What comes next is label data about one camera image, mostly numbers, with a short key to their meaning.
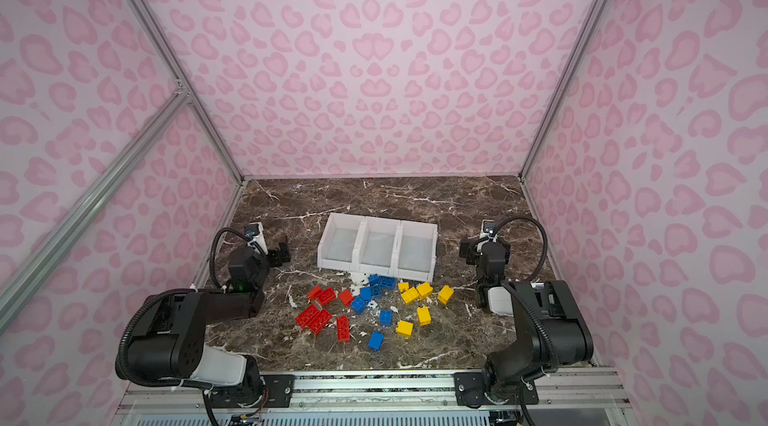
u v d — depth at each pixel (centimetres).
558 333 43
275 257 82
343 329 82
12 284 51
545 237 69
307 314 84
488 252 73
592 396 72
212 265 64
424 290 88
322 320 84
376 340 81
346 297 88
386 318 82
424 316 82
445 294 88
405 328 82
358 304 84
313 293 88
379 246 98
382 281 90
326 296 88
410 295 88
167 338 45
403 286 90
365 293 90
